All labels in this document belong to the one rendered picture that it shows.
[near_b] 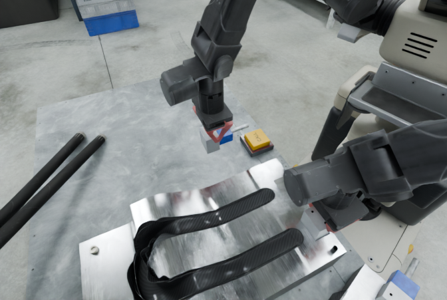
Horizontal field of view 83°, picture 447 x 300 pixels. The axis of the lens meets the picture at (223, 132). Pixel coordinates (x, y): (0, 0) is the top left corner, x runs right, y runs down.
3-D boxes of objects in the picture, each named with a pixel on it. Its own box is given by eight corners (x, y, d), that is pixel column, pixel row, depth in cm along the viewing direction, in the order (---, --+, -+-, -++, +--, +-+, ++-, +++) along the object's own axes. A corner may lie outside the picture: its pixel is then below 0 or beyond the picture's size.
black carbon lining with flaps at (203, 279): (267, 188, 63) (273, 165, 56) (308, 249, 53) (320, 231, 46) (125, 249, 53) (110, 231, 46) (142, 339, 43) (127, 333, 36)
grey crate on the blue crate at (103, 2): (130, -1, 329) (126, -14, 318) (136, 10, 303) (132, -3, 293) (79, 6, 311) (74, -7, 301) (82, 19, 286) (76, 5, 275)
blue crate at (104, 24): (134, 15, 344) (129, -2, 328) (140, 28, 319) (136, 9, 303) (86, 23, 327) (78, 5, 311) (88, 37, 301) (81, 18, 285)
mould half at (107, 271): (271, 176, 74) (279, 146, 64) (333, 265, 57) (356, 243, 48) (89, 253, 59) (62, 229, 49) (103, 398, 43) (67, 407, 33)
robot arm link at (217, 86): (228, 65, 49) (213, 52, 53) (197, 76, 47) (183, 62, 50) (228, 93, 54) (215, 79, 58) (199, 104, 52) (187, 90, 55)
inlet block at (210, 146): (243, 126, 73) (243, 112, 69) (251, 138, 69) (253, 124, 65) (200, 141, 69) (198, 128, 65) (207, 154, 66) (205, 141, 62)
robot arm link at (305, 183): (422, 193, 30) (390, 126, 32) (338, 225, 28) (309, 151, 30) (359, 195, 42) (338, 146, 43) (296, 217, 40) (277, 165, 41)
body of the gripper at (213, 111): (207, 130, 56) (205, 105, 50) (191, 103, 62) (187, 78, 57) (233, 121, 58) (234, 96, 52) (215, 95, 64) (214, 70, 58)
